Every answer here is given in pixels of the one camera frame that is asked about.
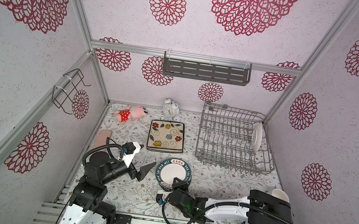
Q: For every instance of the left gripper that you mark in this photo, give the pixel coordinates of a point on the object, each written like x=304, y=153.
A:
x=144, y=169

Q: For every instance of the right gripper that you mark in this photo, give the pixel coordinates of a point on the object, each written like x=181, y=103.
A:
x=179, y=186

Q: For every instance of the white round plate three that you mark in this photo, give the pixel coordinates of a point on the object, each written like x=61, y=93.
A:
x=172, y=168

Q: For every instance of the white round plate four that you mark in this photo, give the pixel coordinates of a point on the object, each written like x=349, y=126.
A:
x=257, y=136

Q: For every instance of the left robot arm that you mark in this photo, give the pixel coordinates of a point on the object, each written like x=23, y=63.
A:
x=102, y=165

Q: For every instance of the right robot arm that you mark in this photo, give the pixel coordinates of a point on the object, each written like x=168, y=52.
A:
x=256, y=208

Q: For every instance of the pink rectangular block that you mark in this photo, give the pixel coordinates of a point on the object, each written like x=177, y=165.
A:
x=101, y=138

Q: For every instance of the pink plush toy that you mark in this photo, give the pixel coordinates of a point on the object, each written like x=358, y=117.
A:
x=133, y=112

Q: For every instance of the white alarm clock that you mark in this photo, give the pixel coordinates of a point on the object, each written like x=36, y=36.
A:
x=170, y=108

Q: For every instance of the white ceramic mug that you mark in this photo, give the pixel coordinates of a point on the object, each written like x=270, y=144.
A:
x=280, y=194

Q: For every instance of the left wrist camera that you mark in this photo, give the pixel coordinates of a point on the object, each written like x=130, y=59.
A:
x=127, y=154

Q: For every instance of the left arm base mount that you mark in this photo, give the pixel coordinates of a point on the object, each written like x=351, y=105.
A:
x=119, y=222

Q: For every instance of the grey wire dish rack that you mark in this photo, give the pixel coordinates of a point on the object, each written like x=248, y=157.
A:
x=224, y=139

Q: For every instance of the grey wall shelf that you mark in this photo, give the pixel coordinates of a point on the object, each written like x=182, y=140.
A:
x=205, y=71

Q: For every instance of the black wire wall holder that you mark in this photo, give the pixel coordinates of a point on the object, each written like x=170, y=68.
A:
x=72, y=97

